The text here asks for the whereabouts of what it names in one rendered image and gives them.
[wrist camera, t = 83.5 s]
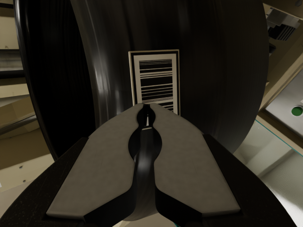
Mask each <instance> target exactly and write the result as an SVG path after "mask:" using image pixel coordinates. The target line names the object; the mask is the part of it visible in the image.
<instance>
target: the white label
mask: <svg viewBox="0 0 303 227"><path fill-rule="evenodd" d="M129 66H130V76H131V87H132V97H133V106H134V105H136V104H138V103H145V104H150V103H157V104H159V105H161V106H162V107H164V108H166V109H168V110H170V111H172V112H173V113H175V114H177V115H179V116H180V81H179V50H144V51H129ZM150 128H151V126H149V123H148V114H147V125H146V126H144V128H143V129H142V130H145V129H150Z"/></svg>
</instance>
